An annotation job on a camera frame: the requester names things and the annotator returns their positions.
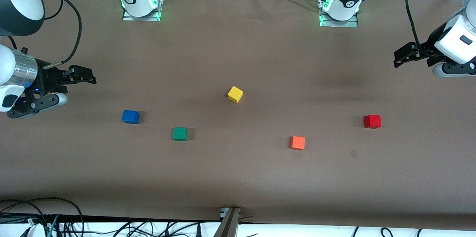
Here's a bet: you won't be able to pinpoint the arm black wrist cable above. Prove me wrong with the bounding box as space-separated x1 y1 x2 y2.
406 0 432 57
0 0 83 70

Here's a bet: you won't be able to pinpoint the yellow wooden block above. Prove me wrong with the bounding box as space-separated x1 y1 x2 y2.
228 86 244 104

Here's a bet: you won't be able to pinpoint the black looping cable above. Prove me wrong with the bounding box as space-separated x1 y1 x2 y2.
0 197 86 237

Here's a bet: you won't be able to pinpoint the blue wooden block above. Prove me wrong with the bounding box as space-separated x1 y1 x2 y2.
122 110 140 125

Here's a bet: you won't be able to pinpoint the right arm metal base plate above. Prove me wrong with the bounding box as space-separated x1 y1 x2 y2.
122 0 163 22

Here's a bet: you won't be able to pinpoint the green cable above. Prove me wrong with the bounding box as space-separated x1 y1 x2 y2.
46 214 60 237

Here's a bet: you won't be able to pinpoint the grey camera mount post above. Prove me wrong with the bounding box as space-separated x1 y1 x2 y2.
213 207 241 237

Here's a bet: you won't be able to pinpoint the brown table cover sheet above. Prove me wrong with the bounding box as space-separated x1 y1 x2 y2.
0 0 476 231

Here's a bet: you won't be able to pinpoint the red wooden block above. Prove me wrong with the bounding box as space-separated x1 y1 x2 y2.
364 115 382 129

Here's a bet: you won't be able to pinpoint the right arm black wrist cable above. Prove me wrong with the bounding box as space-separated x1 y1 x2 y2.
0 0 83 70

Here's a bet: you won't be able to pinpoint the orange wooden block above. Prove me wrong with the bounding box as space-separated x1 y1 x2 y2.
290 136 306 151

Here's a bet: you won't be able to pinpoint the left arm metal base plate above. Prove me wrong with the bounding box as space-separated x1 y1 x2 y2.
319 0 359 28

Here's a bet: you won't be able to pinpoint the left arm black wrist cable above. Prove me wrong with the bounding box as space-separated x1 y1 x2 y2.
406 0 432 57

